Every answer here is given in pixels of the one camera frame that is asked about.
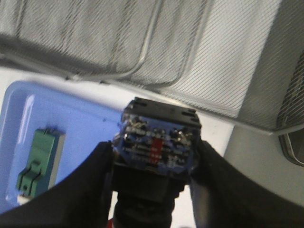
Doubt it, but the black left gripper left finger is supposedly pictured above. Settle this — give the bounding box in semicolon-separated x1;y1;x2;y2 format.
0;142;113;228

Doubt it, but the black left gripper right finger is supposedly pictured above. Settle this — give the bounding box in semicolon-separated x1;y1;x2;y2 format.
190;141;304;228

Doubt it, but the red emergency stop button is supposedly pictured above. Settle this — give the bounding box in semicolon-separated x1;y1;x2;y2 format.
112;97;201;228

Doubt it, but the silver mesh tray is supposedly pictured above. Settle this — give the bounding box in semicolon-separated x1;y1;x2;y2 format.
276;53;304;167
0;0;281;136

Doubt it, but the silver mesh top tray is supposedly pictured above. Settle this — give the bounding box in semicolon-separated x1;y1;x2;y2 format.
276;53;304;167

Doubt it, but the blue plastic tray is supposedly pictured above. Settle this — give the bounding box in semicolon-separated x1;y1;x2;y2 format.
0;81;121;212

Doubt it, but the green and beige switch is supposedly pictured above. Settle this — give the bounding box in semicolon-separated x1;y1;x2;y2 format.
16;128;66;205

